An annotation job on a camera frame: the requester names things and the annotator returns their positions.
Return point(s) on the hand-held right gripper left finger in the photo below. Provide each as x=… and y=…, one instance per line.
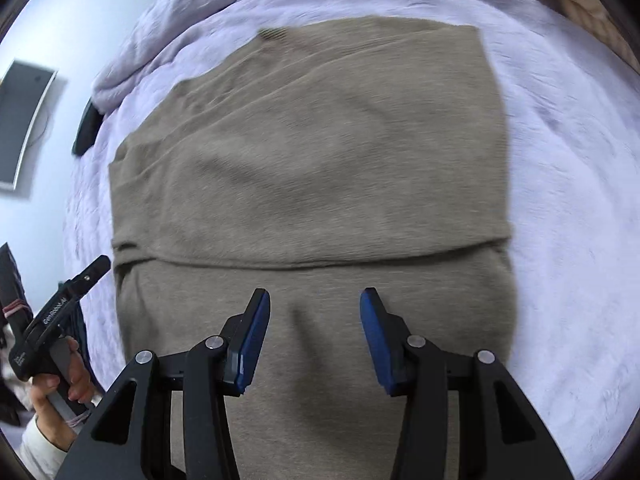
x=256, y=330

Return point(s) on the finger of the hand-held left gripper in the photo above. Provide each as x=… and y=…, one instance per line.
x=89, y=274

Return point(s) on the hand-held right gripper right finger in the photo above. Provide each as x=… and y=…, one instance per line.
x=374, y=330

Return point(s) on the taupe knit sweater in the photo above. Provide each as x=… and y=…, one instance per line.
x=310, y=160

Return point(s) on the person's left hand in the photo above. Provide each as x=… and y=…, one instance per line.
x=50, y=407

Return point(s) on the black object at bed edge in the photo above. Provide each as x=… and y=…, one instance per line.
x=86, y=127

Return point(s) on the lavender plush blanket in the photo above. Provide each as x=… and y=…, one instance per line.
x=560, y=200

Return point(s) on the yellow striped cloth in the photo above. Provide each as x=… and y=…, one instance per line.
x=595, y=7

